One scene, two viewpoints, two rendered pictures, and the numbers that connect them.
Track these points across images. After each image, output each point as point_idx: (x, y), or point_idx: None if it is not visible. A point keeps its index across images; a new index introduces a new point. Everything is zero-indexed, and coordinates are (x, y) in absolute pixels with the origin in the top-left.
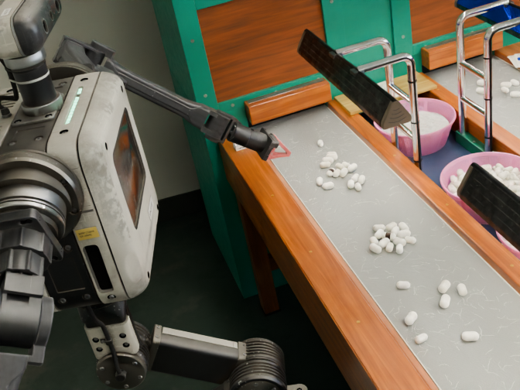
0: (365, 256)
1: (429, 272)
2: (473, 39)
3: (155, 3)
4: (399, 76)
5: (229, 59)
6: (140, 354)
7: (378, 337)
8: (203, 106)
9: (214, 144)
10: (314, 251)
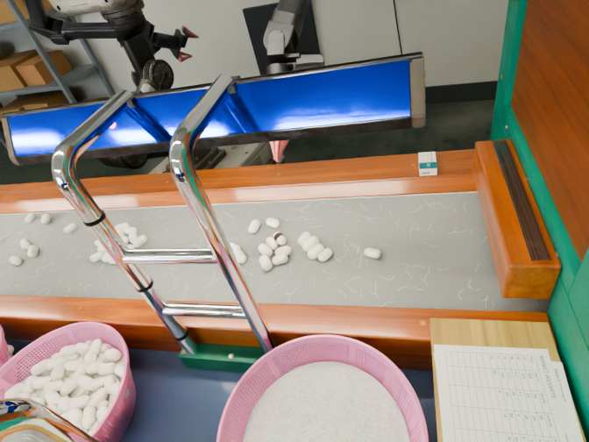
0: (129, 222)
1: (59, 253)
2: None
3: None
4: None
5: (534, 45)
6: (133, 74)
7: (54, 193)
8: (275, 11)
9: None
10: (164, 183)
